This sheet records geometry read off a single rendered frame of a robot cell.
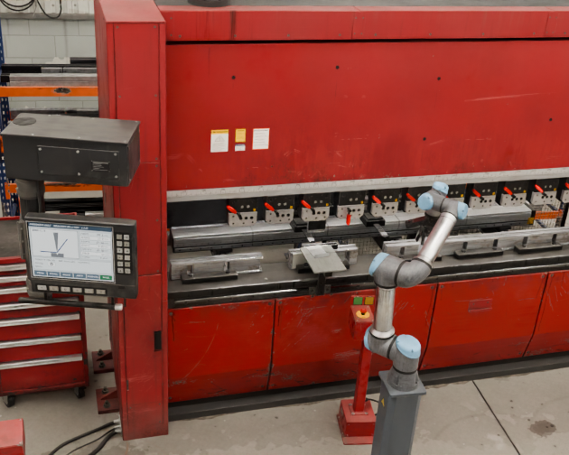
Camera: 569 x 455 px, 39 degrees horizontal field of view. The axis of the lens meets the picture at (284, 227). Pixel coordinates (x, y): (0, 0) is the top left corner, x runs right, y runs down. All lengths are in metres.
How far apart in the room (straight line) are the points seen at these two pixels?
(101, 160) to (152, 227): 0.75
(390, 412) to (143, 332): 1.31
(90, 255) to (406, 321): 2.09
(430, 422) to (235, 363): 1.21
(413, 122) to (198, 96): 1.15
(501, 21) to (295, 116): 1.15
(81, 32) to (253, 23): 4.44
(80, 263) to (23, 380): 1.47
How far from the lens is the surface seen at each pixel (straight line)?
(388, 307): 3.65
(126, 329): 4.16
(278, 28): 3.85
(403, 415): 3.90
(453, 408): 5.03
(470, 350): 5.14
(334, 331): 4.61
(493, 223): 5.18
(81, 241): 3.38
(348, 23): 3.95
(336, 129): 4.12
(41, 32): 8.13
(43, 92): 5.61
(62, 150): 3.25
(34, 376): 4.76
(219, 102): 3.91
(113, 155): 3.20
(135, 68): 3.58
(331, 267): 4.23
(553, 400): 5.31
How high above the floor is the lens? 3.12
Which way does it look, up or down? 28 degrees down
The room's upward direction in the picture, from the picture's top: 4 degrees clockwise
